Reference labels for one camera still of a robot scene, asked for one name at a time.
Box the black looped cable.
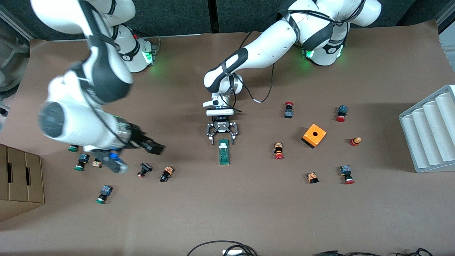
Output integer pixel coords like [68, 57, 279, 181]
[186, 240, 258, 256]

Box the brown cardboard box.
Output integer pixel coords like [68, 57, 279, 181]
[0, 143, 45, 223]

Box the thin black cable bundle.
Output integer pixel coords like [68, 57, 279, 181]
[313, 248, 434, 256]

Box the black button red tip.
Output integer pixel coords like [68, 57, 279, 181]
[137, 162, 153, 178]

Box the brown paper table cover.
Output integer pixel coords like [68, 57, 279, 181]
[0, 20, 455, 256]

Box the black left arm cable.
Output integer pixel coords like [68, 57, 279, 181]
[227, 30, 276, 113]

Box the green load switch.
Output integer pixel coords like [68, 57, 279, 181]
[218, 139, 230, 166]

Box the black button orange block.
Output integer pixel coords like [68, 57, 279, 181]
[159, 166, 175, 183]

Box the grey ribbed tray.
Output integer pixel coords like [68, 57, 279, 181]
[399, 85, 455, 173]

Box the grey white equipment edge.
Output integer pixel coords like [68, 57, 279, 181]
[437, 9, 455, 54]

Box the orange button enclosure box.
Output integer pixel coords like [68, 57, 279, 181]
[301, 123, 327, 149]

